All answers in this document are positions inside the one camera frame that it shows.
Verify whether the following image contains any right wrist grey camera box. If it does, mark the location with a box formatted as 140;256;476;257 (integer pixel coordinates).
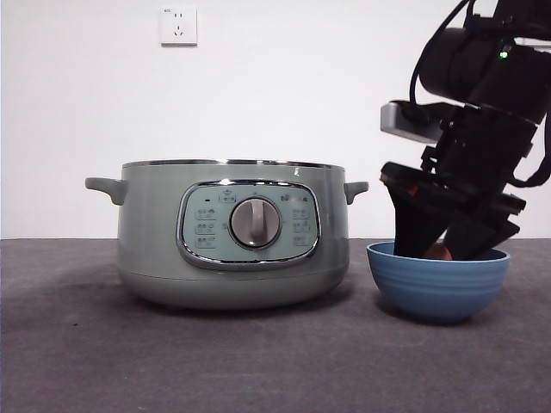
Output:
380;100;445;145

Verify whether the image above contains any black right camera cable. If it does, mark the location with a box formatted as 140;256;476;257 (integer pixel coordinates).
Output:
408;0;473;107

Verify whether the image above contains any brown egg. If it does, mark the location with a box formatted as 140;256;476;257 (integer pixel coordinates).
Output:
421;243;454;261

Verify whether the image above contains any pale green electric steamer pot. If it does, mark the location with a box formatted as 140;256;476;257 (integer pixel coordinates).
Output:
84;158;370;311

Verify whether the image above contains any white wall socket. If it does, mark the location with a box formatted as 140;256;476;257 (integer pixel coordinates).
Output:
159;5;199;47

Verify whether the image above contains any black right arm cable loop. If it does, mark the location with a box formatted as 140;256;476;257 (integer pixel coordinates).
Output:
511;124;551;189

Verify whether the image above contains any blue ribbed bowl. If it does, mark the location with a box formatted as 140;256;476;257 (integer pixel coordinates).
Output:
365;241;511;325

